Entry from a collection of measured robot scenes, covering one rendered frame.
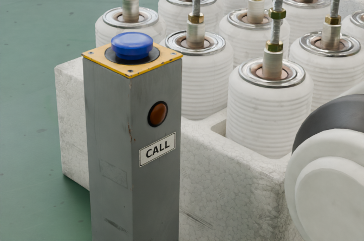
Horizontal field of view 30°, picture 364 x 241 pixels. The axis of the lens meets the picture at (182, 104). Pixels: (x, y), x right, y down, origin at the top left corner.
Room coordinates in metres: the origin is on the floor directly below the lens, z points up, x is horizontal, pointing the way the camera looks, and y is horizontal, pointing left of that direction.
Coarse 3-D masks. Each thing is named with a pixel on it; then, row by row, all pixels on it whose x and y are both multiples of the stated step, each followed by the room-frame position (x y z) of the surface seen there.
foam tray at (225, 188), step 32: (64, 64) 0.86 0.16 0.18; (64, 96) 0.84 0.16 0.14; (64, 128) 0.84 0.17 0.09; (192, 128) 0.69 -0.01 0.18; (224, 128) 0.72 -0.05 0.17; (64, 160) 0.84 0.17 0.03; (192, 160) 0.67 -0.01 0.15; (224, 160) 0.64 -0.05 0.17; (256, 160) 0.62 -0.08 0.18; (288, 160) 0.62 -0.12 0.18; (192, 192) 0.67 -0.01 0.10; (224, 192) 0.63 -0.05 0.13; (256, 192) 0.60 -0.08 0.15; (192, 224) 0.67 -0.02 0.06; (224, 224) 0.63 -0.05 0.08; (256, 224) 0.60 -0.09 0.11; (288, 224) 0.60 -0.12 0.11
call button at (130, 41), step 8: (128, 32) 0.61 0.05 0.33; (136, 32) 0.61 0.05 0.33; (112, 40) 0.60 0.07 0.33; (120, 40) 0.59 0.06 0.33; (128, 40) 0.59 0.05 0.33; (136, 40) 0.59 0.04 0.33; (144, 40) 0.59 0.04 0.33; (152, 40) 0.60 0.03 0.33; (112, 48) 0.59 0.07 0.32; (120, 48) 0.58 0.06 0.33; (128, 48) 0.58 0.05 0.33; (136, 48) 0.58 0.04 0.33; (144, 48) 0.58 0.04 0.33; (152, 48) 0.59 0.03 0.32; (120, 56) 0.59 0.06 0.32; (128, 56) 0.58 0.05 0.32; (136, 56) 0.58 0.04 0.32; (144, 56) 0.59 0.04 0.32
